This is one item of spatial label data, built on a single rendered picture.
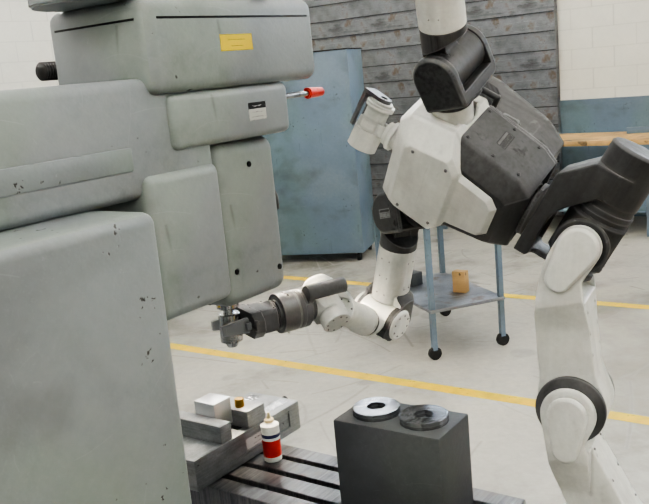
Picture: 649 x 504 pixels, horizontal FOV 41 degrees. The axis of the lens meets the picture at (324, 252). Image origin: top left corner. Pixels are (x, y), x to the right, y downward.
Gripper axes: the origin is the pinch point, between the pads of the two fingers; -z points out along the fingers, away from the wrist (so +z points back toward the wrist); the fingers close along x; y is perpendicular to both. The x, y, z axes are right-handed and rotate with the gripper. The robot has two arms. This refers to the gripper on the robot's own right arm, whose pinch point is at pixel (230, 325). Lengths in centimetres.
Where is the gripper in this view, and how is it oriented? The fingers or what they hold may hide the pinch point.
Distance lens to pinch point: 182.6
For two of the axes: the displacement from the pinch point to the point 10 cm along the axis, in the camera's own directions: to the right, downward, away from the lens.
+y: 1.0, 9.7, 2.1
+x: 4.9, 1.4, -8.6
